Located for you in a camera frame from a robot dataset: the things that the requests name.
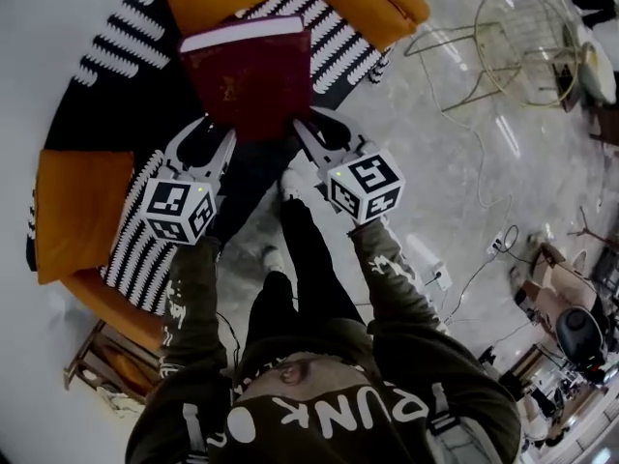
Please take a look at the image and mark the black white patterned blanket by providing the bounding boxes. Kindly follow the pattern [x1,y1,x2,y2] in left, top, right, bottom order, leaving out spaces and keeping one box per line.
[26,0,394,316]

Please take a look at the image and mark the black round appliance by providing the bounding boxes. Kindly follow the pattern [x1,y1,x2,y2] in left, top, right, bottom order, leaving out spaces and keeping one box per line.
[554,306,608,371]

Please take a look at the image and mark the person's right leg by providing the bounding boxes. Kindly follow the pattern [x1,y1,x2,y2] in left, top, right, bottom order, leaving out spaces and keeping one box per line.
[279,198,368,331]

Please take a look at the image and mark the person's right white shoe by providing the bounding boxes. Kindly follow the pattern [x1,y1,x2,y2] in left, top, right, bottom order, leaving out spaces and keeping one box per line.
[280,167,309,202]

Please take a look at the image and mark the white floor cable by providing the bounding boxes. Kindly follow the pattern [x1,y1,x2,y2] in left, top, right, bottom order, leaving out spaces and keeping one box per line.
[418,45,514,212]

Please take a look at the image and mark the person's left white shoe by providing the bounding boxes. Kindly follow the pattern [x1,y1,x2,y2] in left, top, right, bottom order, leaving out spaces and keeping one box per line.
[259,245,286,276]

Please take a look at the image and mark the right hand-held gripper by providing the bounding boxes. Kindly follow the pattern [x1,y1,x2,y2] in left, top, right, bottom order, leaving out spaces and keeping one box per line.
[291,107,405,223]

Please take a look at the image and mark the open cardboard box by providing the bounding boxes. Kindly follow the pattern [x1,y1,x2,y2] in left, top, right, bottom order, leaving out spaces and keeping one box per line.
[512,242,604,331]

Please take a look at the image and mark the person's left leg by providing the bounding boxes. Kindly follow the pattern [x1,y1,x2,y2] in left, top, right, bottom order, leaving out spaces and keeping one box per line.
[245,271,299,357]

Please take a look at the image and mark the brown wooden frame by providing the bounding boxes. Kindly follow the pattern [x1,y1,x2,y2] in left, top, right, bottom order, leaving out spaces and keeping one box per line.
[62,317,163,408]

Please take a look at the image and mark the person's white shoe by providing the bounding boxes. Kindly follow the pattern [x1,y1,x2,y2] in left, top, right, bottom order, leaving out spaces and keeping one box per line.
[259,245,286,276]
[280,167,309,202]

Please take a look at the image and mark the white floor socket box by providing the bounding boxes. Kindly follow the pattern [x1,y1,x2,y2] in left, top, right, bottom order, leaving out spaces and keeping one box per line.
[425,260,455,290]

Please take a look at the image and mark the gold wire chair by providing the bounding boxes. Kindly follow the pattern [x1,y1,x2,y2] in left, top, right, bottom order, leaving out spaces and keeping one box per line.
[404,0,581,114]

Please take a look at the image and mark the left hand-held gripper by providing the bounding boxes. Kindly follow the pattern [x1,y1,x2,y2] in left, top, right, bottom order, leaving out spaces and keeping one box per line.
[143,115,238,247]

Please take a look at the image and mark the dark red hardcover book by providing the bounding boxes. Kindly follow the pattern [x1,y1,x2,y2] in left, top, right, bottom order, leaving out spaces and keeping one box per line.
[177,14,313,143]

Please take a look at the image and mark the person's leg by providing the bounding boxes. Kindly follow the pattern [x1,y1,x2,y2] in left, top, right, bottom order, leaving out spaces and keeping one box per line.
[245,271,299,357]
[279,198,368,331]

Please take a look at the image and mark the person's dark olive sweatshirt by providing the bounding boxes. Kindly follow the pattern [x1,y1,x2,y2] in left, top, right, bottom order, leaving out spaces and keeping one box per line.
[124,316,522,464]

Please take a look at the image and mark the person's right forearm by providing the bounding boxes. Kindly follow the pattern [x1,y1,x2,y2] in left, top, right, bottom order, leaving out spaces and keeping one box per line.
[346,215,439,337]

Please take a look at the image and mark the black floor cable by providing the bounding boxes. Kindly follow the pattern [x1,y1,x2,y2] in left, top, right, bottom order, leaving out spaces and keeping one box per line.
[452,223,521,318]

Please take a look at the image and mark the orange upholstered seat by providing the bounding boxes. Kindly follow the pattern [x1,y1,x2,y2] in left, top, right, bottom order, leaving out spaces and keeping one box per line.
[26,0,431,352]

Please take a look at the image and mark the brown wooden coat stand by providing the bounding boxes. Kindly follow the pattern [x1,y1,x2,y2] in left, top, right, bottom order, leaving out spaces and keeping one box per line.
[568,205,613,246]

